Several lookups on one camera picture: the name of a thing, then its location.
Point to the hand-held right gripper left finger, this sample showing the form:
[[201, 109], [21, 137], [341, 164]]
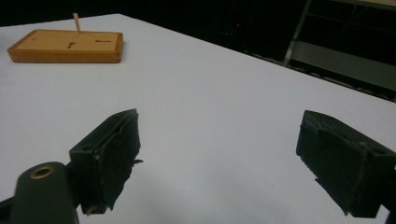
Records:
[[107, 155]]

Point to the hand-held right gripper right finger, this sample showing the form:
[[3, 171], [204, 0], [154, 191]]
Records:
[[337, 161]]

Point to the wooden board with slots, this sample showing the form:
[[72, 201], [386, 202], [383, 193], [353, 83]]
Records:
[[67, 46]]

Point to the thin wooden stick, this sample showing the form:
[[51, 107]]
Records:
[[77, 23]]

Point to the metal stand frame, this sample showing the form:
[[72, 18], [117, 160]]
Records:
[[342, 46]]

